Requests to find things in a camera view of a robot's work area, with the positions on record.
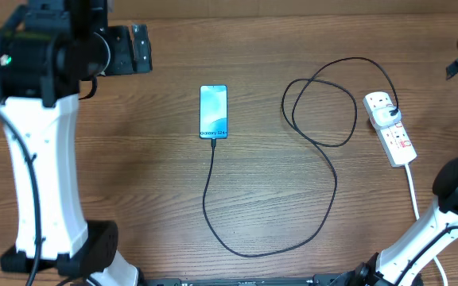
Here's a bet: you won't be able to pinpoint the blue Galaxy smartphone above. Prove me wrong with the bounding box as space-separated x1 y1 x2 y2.
199 85 228 139

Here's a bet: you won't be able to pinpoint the black USB charging cable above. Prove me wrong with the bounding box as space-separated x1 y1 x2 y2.
201 56 400 259

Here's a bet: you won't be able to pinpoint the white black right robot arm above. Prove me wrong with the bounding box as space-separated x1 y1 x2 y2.
335 92 458 285

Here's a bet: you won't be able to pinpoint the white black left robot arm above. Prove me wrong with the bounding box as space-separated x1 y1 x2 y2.
0 0 153 285

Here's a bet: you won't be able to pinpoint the white charger plug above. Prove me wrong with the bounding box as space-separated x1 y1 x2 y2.
371 106 402 130

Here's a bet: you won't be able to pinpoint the white power strip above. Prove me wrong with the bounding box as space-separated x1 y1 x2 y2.
363 91 417 167

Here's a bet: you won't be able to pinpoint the white power strip cord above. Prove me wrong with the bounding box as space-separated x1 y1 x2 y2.
403 163 449 286

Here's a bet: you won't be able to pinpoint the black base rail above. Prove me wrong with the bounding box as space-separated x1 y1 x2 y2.
69 272 425 286

